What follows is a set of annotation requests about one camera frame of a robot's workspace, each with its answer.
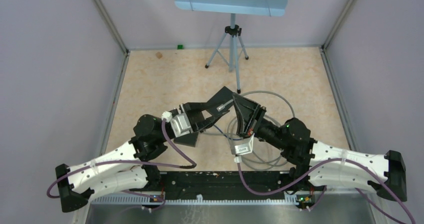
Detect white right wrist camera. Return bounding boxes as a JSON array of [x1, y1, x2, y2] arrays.
[[230, 134, 255, 164]]

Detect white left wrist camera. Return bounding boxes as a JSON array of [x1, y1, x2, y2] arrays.
[[161, 111, 193, 138]]

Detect light blue tripod stand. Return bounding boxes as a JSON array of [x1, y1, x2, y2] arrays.
[[174, 0, 289, 93]]

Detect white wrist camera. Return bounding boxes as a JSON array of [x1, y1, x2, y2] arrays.
[[230, 134, 255, 164], [161, 111, 193, 138]]

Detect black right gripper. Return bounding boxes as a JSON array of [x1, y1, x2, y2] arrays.
[[232, 92, 288, 151]]

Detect blue ethernet cable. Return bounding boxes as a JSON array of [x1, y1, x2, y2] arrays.
[[211, 124, 244, 142]]

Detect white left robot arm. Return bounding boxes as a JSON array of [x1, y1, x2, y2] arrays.
[[53, 101, 232, 213]]

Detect small wooden cube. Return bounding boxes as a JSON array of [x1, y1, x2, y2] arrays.
[[155, 51, 163, 59]]

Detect black mat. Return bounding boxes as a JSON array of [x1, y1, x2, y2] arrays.
[[173, 132, 199, 148]]

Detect grey cable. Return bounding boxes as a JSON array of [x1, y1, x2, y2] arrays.
[[202, 90, 296, 171]]

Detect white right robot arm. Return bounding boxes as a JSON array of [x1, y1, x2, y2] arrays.
[[232, 93, 408, 202]]

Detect black network switch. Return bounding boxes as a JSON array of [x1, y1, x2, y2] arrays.
[[206, 86, 234, 115]]

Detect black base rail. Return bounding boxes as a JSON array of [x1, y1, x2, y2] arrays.
[[129, 170, 327, 202]]

